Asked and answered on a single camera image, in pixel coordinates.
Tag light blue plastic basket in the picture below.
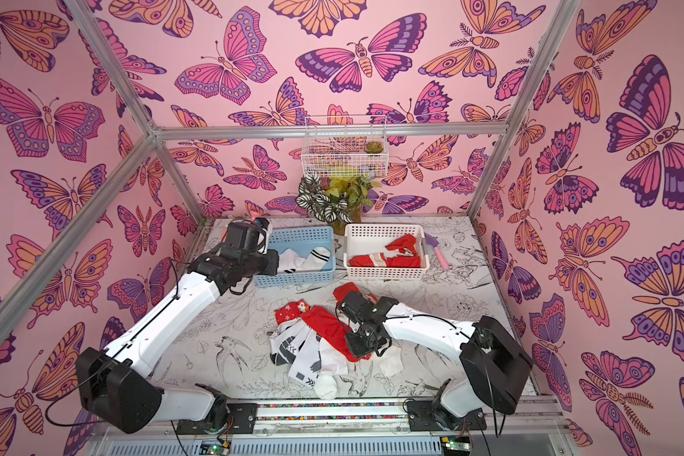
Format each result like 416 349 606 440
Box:
254 226 336 288

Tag red snowflake sock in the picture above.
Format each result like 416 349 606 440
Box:
275 299 311 326

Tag white plastic basket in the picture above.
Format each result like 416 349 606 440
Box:
343 223 431 280

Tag white sock black stripes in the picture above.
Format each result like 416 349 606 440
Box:
299 246 331 272

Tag white wire wall basket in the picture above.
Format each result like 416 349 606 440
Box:
299 114 390 180

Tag small succulent in basket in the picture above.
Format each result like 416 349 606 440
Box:
364 141 385 155

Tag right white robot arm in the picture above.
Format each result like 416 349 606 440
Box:
336 292 533 431

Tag red santa sock on table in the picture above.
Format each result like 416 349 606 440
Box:
334 282 378 308

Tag red santa face sock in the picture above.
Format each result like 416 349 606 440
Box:
386 234 419 257

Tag plain white sock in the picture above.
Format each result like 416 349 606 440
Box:
313 340 404 400

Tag white sock chevron pattern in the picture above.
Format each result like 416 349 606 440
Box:
269 318 322 388

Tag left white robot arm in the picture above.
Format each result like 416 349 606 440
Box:
76 218 279 434

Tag potted green leafy plant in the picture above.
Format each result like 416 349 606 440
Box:
296 173 380 237

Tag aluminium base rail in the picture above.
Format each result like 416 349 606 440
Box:
82 396 579 455

